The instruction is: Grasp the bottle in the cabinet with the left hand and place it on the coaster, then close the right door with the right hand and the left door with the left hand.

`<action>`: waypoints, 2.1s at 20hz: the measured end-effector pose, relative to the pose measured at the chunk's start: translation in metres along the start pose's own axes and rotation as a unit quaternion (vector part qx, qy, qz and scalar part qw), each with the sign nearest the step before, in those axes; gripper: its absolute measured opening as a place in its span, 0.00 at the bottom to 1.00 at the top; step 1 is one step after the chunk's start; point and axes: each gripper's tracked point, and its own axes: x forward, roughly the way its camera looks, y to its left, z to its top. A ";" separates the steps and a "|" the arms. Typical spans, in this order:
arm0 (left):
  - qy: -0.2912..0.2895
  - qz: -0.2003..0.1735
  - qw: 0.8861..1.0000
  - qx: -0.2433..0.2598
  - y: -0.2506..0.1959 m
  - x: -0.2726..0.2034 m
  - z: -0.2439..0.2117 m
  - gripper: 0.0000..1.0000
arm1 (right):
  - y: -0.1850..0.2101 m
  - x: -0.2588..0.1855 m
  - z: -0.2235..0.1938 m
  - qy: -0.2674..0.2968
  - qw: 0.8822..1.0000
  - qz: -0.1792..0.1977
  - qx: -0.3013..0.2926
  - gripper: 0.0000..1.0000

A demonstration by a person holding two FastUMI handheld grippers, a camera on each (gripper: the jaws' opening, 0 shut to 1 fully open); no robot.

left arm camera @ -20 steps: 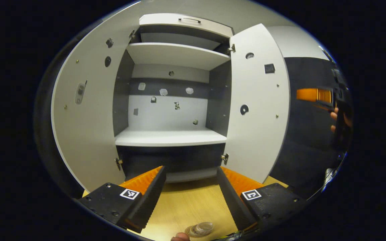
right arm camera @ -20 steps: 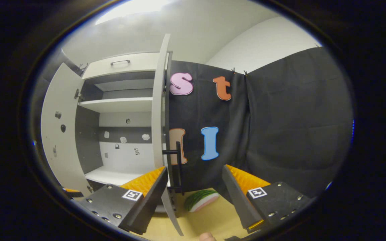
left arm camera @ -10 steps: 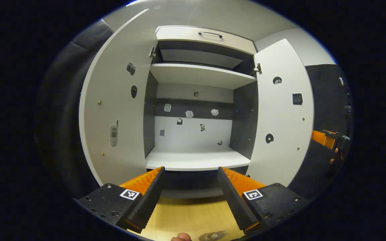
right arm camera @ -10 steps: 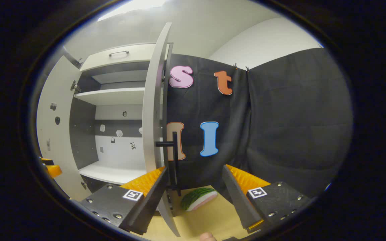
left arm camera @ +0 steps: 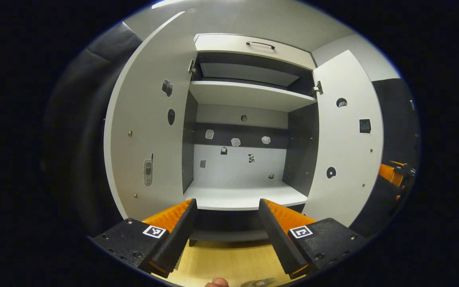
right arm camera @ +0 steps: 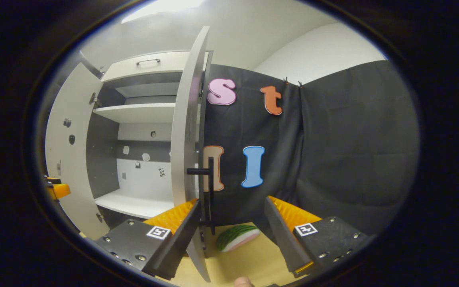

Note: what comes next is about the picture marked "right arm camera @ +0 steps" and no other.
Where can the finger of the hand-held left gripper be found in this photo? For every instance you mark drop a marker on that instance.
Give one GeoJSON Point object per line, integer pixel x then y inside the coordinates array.
{"type": "Point", "coordinates": [61, 190]}

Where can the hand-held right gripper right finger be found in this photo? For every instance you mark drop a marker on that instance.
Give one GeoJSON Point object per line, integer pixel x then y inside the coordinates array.
{"type": "Point", "coordinates": [283, 235]}

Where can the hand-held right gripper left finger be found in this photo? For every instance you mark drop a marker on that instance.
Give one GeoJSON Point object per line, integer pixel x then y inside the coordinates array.
{"type": "Point", "coordinates": [181, 235]}

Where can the cabinet door with camera sticker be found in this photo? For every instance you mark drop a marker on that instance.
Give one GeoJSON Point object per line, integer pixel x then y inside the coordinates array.
{"type": "Point", "coordinates": [74, 179]}

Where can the cabinet door with cat sticker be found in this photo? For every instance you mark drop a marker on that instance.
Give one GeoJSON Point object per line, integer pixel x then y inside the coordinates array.
{"type": "Point", "coordinates": [185, 139]}

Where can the white and grey cabinet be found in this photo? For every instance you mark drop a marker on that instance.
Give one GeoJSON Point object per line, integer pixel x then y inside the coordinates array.
{"type": "Point", "coordinates": [146, 175]}

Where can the metal door hinge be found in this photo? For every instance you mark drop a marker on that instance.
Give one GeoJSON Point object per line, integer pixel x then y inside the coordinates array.
{"type": "Point", "coordinates": [94, 99]}

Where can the white cabinet shelf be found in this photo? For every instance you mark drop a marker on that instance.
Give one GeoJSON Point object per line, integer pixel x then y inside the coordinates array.
{"type": "Point", "coordinates": [138, 113]}

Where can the watermelon slice toy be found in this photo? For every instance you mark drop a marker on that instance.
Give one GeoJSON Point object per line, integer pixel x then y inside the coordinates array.
{"type": "Point", "coordinates": [235, 237]}

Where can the white drawer front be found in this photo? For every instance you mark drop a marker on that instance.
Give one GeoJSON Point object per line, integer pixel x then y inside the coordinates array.
{"type": "Point", "coordinates": [161, 65]}

